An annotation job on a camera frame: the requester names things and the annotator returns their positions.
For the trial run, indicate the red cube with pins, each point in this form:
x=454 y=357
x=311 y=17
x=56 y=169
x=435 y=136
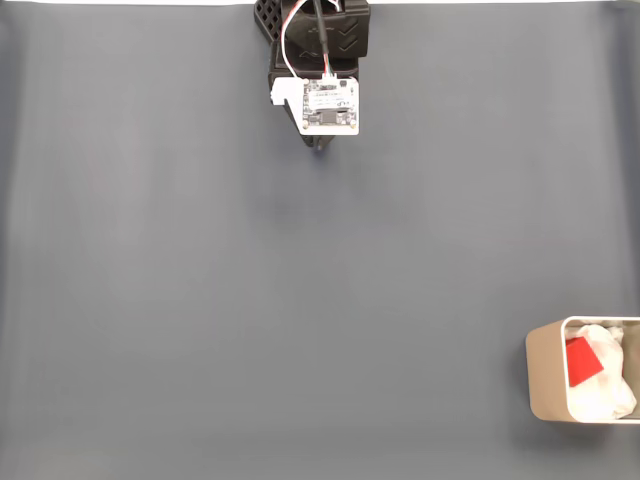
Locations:
x=582 y=362

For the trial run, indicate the beige open box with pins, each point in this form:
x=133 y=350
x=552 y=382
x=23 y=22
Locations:
x=545 y=375

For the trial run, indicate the white crumpled tissue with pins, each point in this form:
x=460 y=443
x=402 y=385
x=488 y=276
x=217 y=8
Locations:
x=612 y=395

